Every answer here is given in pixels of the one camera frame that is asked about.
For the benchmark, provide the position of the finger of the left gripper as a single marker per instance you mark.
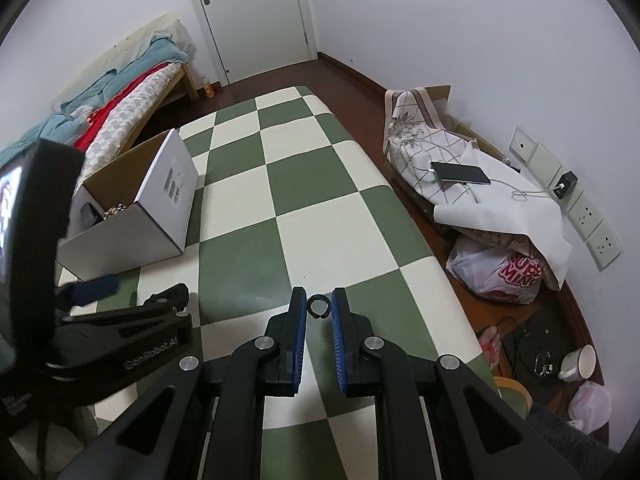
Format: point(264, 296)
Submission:
point(79, 294)
point(173, 299)

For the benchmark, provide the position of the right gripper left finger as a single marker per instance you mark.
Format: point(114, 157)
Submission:
point(283, 371)

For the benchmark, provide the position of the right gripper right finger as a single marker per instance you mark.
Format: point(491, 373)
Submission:
point(354, 373)

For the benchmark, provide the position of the cardboard box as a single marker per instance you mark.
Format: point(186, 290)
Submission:
point(133, 212)

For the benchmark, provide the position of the green white checkered tablecloth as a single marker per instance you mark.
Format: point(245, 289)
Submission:
point(286, 197)

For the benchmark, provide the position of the checkered mattress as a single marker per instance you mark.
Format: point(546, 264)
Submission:
point(120, 128)

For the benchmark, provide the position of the teal blue blanket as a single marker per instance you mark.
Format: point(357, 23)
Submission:
point(59, 127)

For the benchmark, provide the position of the white red plastic bag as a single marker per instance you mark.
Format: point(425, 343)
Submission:
point(495, 273)

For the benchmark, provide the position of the red bed sheet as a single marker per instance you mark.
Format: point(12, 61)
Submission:
point(98, 117)

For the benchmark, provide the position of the black smartphone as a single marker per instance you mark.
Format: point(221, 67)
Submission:
point(457, 173)

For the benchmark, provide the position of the small bottle on floor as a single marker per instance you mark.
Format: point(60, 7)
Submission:
point(208, 88)

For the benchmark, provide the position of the floral white cloth bag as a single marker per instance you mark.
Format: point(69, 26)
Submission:
point(506, 212)

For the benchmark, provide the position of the white cup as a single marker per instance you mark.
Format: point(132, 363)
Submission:
point(578, 365)

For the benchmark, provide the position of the teal pillow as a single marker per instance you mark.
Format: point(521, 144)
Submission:
point(120, 65)

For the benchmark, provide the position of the black charger plug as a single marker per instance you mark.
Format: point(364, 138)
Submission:
point(564, 185)

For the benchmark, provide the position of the white door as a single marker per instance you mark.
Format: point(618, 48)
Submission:
point(246, 38)

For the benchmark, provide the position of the white wall socket strip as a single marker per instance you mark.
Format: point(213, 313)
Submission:
point(578, 206)

